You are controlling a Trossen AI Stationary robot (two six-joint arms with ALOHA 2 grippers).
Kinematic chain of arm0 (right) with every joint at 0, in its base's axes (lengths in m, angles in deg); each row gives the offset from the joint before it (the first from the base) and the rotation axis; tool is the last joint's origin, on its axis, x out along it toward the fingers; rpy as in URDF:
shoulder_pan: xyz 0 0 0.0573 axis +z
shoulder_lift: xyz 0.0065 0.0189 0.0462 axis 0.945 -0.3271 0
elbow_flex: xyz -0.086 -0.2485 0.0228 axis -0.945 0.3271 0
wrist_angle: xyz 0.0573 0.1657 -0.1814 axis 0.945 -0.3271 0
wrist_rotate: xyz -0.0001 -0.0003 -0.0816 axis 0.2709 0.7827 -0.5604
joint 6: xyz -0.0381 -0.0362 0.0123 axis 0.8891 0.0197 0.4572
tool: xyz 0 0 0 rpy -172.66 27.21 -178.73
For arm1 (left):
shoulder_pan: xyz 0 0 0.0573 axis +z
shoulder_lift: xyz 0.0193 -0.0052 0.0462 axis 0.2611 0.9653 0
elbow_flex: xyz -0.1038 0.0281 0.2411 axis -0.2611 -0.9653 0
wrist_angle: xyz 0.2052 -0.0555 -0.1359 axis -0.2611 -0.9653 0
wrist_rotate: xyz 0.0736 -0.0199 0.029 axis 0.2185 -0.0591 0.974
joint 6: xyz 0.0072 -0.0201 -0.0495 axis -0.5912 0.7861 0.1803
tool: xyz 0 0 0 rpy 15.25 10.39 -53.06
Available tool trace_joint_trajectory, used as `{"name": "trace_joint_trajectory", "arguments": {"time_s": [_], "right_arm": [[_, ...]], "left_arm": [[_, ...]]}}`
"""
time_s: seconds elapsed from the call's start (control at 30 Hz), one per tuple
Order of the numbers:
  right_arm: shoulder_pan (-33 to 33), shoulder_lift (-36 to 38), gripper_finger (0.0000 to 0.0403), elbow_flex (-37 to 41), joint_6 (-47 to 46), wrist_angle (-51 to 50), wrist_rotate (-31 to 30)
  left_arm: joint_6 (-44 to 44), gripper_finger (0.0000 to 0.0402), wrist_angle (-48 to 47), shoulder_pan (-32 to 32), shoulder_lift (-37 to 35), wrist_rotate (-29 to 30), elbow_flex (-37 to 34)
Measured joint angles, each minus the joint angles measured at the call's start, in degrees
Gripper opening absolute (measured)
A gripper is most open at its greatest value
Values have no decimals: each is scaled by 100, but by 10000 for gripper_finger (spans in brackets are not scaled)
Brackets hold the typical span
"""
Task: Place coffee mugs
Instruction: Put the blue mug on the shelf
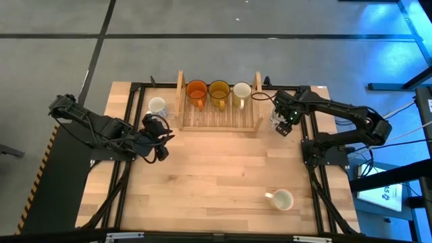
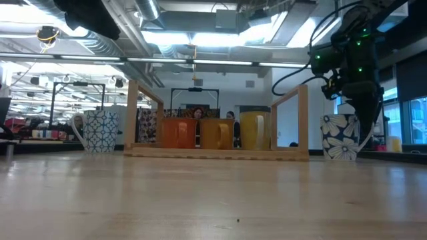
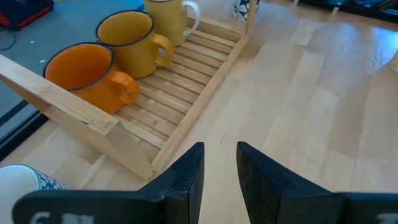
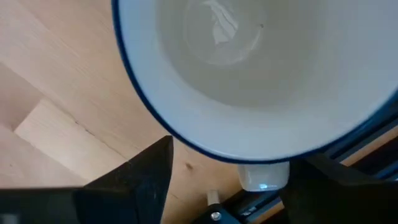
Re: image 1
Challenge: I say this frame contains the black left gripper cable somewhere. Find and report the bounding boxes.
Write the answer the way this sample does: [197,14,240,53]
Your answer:
[144,113,171,165]

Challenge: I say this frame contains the white cable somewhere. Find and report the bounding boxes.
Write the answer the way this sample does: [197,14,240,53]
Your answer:
[381,99,432,144]

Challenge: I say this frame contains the white box blue print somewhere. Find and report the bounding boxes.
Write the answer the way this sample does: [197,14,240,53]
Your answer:
[356,164,404,213]

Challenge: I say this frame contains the black mat hazard stripes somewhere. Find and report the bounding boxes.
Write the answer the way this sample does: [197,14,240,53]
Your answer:
[14,122,99,236]

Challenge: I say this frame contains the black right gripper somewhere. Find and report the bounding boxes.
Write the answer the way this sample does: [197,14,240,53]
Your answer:
[273,88,305,137]

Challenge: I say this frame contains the cream mug orange rim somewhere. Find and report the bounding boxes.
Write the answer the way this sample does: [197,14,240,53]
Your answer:
[264,188,295,212]

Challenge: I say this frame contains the yellow enamel mug black rim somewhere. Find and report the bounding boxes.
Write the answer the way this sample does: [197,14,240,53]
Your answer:
[207,80,232,111]

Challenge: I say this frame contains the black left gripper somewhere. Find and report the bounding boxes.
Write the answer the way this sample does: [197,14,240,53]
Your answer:
[134,113,176,163]

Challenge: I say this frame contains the orange enamel mug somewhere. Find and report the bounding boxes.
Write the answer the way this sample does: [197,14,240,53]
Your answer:
[185,79,209,111]

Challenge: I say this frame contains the silver metal bracket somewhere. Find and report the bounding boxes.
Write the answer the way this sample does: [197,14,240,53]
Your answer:
[292,235,333,243]
[105,231,145,243]

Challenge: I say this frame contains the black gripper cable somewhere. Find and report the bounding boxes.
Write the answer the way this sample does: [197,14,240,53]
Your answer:
[250,91,278,103]
[144,113,171,165]

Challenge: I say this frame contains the black aluminium table frame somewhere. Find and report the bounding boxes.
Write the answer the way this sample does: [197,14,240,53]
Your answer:
[75,76,362,237]

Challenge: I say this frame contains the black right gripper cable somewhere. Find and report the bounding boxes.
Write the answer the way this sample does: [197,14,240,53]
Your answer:
[250,91,278,103]

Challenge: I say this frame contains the wooden mug rack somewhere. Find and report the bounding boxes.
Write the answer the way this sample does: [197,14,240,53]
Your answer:
[174,70,265,134]

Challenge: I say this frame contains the black side stand frame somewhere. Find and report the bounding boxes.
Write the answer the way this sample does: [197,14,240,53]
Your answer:
[339,0,432,243]

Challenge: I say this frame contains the white mug blue geometric pattern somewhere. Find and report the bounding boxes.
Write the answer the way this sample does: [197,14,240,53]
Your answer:
[146,97,169,119]

